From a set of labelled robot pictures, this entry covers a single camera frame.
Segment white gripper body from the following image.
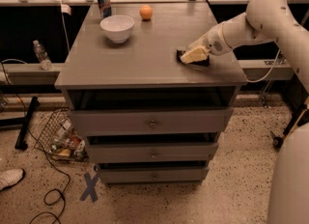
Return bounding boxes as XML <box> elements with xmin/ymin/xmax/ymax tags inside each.
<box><xmin>198</xmin><ymin>22</ymin><xmax>232</xmax><ymax>55</ymax></box>

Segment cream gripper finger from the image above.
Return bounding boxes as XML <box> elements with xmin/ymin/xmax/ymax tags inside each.
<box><xmin>185</xmin><ymin>39</ymin><xmax>205</xmax><ymax>51</ymax></box>
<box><xmin>181</xmin><ymin>47</ymin><xmax>209</xmax><ymax>64</ymax></box>

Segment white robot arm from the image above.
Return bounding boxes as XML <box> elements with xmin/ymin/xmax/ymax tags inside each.
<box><xmin>178</xmin><ymin>0</ymin><xmax>309</xmax><ymax>224</ymax></box>

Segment white ceramic bowl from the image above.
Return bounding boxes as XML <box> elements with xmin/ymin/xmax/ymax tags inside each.
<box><xmin>100</xmin><ymin>14</ymin><xmax>135</xmax><ymax>43</ymax></box>

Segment orange fruit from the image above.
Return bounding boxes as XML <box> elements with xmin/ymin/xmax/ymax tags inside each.
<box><xmin>139</xmin><ymin>5</ymin><xmax>153</xmax><ymax>20</ymax></box>

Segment top grey drawer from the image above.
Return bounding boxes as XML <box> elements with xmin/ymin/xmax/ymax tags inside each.
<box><xmin>70</xmin><ymin>107</ymin><xmax>233</xmax><ymax>136</ymax></box>

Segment grey drawer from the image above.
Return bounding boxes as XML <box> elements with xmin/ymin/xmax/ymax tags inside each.
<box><xmin>86</xmin><ymin>143</ymin><xmax>218</xmax><ymax>163</ymax></box>
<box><xmin>98</xmin><ymin>166</ymin><xmax>209</xmax><ymax>184</ymax></box>
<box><xmin>70</xmin><ymin>107</ymin><xmax>233</xmax><ymax>136</ymax></box>

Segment grey drawer cabinet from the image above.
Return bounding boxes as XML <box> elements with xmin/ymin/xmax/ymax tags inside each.
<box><xmin>55</xmin><ymin>3</ymin><xmax>246</xmax><ymax>171</ymax></box>

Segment blue energy drink can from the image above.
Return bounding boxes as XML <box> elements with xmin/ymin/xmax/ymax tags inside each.
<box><xmin>98</xmin><ymin>0</ymin><xmax>112</xmax><ymax>19</ymax></box>

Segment black wheeled cart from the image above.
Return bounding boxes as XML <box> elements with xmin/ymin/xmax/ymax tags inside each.
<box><xmin>270</xmin><ymin>97</ymin><xmax>309</xmax><ymax>150</ymax></box>

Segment middle grey drawer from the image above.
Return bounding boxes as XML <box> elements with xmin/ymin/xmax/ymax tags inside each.
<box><xmin>86</xmin><ymin>143</ymin><xmax>218</xmax><ymax>163</ymax></box>

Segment bottom grey drawer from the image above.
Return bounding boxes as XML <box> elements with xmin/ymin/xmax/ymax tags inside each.
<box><xmin>98</xmin><ymin>166</ymin><xmax>209</xmax><ymax>184</ymax></box>

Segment clear plastic water bottle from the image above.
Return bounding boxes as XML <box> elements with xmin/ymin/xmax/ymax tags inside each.
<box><xmin>33</xmin><ymin>41</ymin><xmax>52</xmax><ymax>70</ymax></box>

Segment blue tape cross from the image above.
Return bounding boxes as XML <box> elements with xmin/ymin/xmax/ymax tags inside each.
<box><xmin>80</xmin><ymin>173</ymin><xmax>98</xmax><ymax>203</ymax></box>

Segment black metal bar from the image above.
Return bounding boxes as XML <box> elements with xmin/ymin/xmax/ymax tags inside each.
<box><xmin>14</xmin><ymin>97</ymin><xmax>40</xmax><ymax>151</ymax></box>

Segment white shoe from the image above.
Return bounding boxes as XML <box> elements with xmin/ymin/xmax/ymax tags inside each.
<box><xmin>0</xmin><ymin>168</ymin><xmax>25</xmax><ymax>190</ymax></box>

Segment white cable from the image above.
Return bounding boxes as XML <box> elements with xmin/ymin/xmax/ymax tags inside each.
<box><xmin>246</xmin><ymin>48</ymin><xmax>284</xmax><ymax>84</ymax></box>

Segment white hanging cord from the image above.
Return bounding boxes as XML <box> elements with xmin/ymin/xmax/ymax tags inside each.
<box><xmin>47</xmin><ymin>0</ymin><xmax>72</xmax><ymax>54</ymax></box>

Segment wire basket with items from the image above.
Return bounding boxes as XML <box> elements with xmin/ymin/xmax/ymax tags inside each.
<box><xmin>35</xmin><ymin>108</ymin><xmax>88</xmax><ymax>162</ymax></box>

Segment black floor cable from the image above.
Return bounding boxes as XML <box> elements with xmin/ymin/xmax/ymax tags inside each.
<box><xmin>0</xmin><ymin>61</ymin><xmax>71</xmax><ymax>224</ymax></box>

